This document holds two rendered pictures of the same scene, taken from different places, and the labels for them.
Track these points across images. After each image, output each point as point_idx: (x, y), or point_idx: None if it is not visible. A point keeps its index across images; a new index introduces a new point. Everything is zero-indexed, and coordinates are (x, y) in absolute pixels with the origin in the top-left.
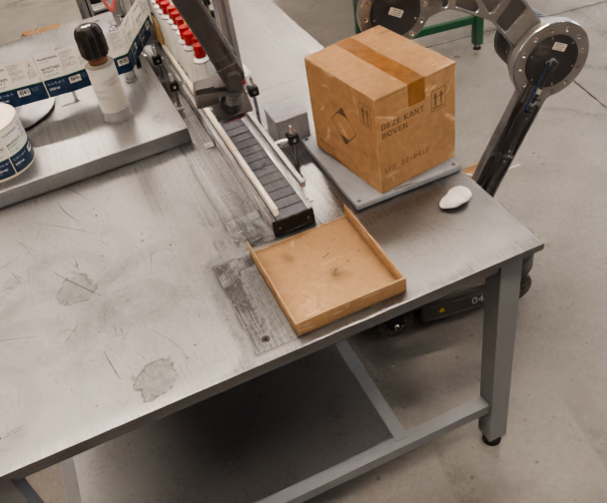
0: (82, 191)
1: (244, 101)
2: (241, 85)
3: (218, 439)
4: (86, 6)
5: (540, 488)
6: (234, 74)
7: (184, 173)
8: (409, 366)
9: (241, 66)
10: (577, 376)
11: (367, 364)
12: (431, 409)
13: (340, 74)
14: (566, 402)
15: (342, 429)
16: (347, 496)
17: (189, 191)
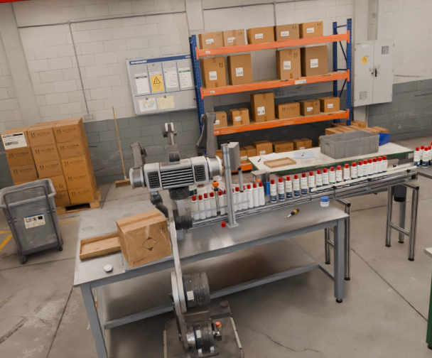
0: (173, 209)
1: (167, 214)
2: (151, 203)
3: (127, 285)
4: (388, 198)
5: None
6: (150, 198)
7: (168, 222)
8: (154, 351)
9: (152, 198)
10: None
11: (162, 339)
12: (130, 356)
13: (137, 214)
14: None
15: (114, 310)
16: (109, 332)
17: None
